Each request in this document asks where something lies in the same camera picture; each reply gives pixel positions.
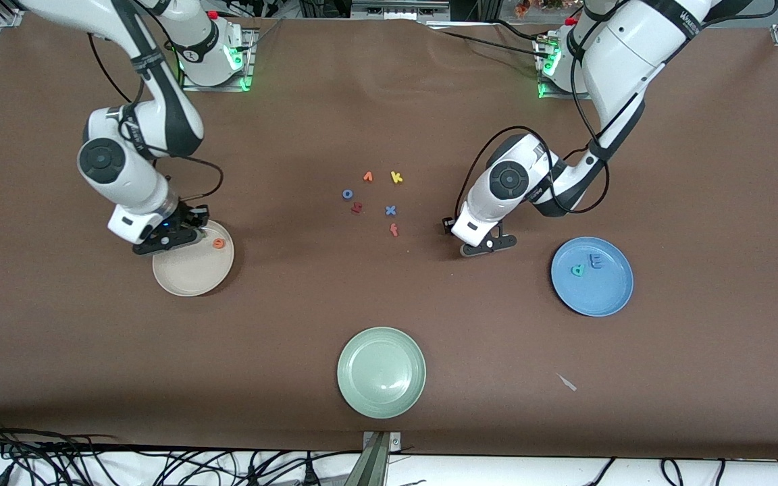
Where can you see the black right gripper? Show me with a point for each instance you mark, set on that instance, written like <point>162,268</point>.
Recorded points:
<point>191,216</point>

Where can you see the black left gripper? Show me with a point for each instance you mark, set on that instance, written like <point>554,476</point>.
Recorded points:
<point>448,224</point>

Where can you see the teal foam letter p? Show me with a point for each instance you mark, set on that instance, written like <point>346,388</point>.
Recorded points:
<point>577,271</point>

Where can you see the blue foam letter m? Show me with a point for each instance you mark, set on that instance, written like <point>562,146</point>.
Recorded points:
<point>595,260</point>

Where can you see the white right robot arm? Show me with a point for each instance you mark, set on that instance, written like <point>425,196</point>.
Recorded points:
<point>122,179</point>

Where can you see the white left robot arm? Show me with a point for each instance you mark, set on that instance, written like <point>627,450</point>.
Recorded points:
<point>507,182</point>

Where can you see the beige plate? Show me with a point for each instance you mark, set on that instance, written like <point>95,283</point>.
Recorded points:
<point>193,277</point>

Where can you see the yellow foam letter k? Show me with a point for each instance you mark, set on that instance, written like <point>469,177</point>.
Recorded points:
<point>396,177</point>

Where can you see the pale green plate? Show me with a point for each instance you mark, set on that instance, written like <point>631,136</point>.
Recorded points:
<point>381,372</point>

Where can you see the blue plate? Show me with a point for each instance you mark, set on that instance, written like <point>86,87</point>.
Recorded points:
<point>598,293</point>

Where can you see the small pale tape scrap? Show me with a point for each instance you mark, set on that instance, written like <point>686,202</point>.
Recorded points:
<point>566,382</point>

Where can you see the grey power strip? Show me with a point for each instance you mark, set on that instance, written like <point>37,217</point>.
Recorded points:
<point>396,9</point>

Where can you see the small orange object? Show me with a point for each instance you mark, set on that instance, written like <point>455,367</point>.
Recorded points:
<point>522,8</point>

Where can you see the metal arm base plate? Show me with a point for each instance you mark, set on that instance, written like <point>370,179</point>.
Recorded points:
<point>248,67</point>
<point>544,67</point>

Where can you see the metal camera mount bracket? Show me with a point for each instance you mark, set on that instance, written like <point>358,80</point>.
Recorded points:
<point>375,466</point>

